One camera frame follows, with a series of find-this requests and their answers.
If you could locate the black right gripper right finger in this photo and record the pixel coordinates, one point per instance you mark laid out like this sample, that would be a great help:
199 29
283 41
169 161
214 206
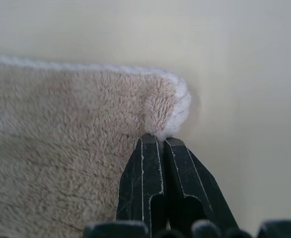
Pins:
192 183

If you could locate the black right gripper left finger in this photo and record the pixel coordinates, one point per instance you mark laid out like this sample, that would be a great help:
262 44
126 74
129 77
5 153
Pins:
135 178

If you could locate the beige fluffy towel white edge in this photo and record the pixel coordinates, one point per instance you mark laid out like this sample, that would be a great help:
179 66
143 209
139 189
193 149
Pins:
61 148

